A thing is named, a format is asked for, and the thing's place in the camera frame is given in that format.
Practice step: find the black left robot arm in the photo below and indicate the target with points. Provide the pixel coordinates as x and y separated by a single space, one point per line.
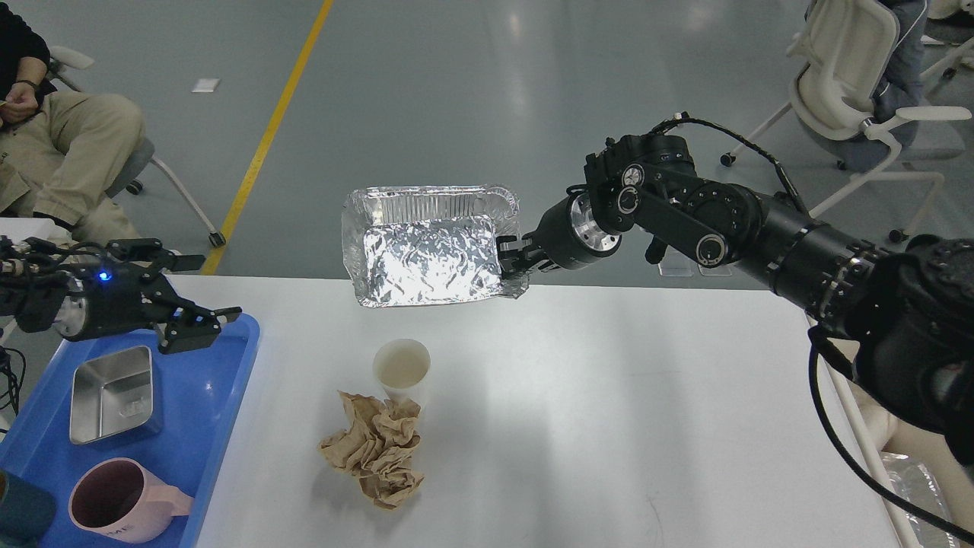
33 289

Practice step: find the grey office chair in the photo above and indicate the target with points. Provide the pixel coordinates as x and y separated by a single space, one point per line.
63 58

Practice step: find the blue plastic tray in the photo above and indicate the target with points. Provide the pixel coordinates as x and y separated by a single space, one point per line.
201 393

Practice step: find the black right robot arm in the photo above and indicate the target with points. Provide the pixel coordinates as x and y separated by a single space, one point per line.
897 324

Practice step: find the brown paper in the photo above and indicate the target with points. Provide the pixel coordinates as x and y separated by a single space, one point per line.
377 447

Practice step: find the white office chair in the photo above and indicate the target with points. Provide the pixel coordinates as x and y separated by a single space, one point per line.
846 46

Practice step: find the white side table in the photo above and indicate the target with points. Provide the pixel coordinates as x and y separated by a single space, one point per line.
26 235

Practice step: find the aluminium foil tray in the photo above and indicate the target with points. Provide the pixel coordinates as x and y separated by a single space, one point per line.
406 246

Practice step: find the seated person in blue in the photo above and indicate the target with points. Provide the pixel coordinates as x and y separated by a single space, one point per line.
900 86

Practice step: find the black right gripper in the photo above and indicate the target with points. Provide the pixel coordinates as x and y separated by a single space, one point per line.
567 237

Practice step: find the stainless steel rectangular tin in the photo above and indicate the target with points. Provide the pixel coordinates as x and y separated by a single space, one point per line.
115 399

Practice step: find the seated person in khaki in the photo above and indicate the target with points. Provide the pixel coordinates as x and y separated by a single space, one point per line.
61 150

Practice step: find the pink mug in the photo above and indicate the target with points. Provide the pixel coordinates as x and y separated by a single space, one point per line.
122 500

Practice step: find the white paper cup in bin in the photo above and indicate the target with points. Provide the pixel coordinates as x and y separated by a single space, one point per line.
880 423

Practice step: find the beige plastic bin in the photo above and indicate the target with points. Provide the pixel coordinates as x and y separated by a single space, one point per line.
954 480

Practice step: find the white paper cup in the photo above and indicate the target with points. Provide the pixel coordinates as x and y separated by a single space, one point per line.
401 366
880 423

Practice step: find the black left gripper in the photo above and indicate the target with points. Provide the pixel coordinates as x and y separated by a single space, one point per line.
117 298

